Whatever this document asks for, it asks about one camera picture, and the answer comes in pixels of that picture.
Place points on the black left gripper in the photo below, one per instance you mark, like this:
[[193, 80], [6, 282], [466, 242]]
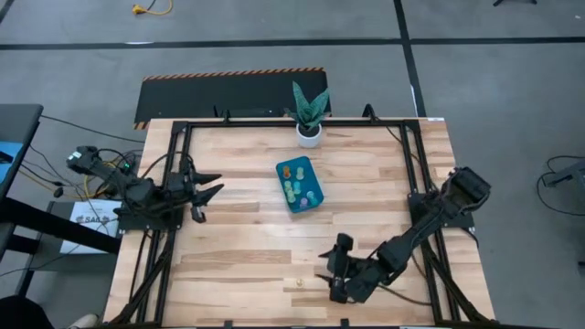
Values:
[[183, 192]]

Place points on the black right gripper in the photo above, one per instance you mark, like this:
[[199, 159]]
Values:
[[345, 274]]

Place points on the purple pill bottle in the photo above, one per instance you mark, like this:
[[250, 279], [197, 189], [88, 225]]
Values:
[[304, 203]]

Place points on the aqua green pill bottle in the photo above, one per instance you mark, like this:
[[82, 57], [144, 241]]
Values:
[[312, 198]]

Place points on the yellow-green pill bottle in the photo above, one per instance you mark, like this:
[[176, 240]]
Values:
[[291, 197]]

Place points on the orange pill bottle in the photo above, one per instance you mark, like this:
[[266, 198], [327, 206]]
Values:
[[286, 172]]

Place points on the light green pill bottle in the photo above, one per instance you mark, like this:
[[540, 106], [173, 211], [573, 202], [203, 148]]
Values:
[[288, 185]]

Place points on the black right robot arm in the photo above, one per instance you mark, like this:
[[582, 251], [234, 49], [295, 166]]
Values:
[[411, 237]]

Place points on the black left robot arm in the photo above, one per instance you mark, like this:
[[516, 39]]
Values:
[[137, 194]]

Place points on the blue plastic basket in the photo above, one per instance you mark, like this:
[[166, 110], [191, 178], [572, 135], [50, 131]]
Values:
[[311, 180]]

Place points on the yellow bottle with orange pills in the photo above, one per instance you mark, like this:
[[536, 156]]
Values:
[[300, 283]]

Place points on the black power box green light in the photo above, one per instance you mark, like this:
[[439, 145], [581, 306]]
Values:
[[124, 165]]

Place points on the black hazard-striped floor mat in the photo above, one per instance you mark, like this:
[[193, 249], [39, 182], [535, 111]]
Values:
[[205, 96]]

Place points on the white plant pot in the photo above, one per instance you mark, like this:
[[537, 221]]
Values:
[[309, 139]]

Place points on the white printed box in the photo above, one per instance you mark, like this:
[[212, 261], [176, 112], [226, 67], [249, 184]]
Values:
[[91, 228]]

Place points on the green leafy plant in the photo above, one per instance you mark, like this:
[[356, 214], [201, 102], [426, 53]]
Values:
[[308, 107]]

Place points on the black power adapter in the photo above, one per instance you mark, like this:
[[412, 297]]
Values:
[[58, 192]]

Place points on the black metal beam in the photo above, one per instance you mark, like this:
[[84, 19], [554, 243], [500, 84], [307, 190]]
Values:
[[45, 219]]

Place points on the person's shoe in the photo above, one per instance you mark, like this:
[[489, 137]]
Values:
[[84, 321]]

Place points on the black desk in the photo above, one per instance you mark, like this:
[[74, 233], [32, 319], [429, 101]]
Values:
[[18, 121]]

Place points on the blue panel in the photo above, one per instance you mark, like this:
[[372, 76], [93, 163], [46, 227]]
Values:
[[9, 160]]

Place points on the person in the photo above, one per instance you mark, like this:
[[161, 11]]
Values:
[[20, 315]]

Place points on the black stand foot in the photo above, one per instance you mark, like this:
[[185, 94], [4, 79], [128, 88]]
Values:
[[514, 2]]

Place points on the black aluminium table frame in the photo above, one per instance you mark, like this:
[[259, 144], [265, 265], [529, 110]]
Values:
[[251, 124]]

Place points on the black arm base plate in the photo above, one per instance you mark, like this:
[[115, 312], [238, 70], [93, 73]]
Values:
[[416, 201], [137, 224]]

